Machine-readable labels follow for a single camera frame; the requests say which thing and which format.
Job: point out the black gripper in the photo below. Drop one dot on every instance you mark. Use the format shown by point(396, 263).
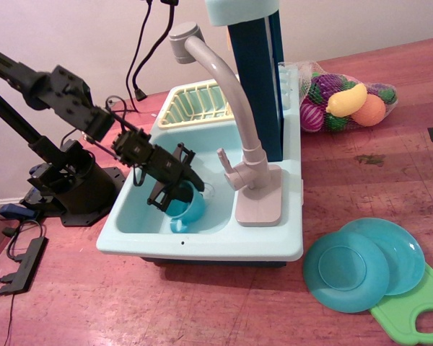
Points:
point(172, 171)

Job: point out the teal plastic toy cup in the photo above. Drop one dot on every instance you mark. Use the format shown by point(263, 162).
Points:
point(182, 215)

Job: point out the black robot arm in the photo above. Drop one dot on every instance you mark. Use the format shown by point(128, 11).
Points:
point(70, 184)

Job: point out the light blue toy sink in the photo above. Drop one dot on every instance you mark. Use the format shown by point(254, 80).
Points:
point(138, 229)

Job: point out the cream dish drying rack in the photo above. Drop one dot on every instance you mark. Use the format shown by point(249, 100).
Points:
point(198, 103)

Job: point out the dark blue water tank column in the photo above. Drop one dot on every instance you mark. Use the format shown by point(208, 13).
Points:
point(255, 36)

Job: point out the mesh bag of toy produce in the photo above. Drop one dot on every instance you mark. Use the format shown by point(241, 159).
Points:
point(315, 86)

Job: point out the yellow toy mango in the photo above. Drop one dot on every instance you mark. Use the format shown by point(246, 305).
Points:
point(342, 104)

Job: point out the black USB hub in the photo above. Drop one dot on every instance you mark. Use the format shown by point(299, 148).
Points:
point(22, 279)

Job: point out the front teal plastic plate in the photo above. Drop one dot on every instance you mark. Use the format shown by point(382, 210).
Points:
point(346, 272)

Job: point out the teal plastic plate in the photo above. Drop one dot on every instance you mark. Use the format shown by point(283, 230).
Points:
point(404, 255)
point(346, 272)

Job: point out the orange toy fruit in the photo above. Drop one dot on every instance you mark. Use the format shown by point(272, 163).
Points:
point(371, 113)

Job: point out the rear teal plastic plate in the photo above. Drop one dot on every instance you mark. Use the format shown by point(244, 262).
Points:
point(404, 255)

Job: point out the green plastic cutting board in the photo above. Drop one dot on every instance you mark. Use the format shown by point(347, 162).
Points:
point(397, 315)

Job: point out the blue clamp handle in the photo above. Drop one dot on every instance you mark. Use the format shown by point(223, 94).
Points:
point(16, 212)

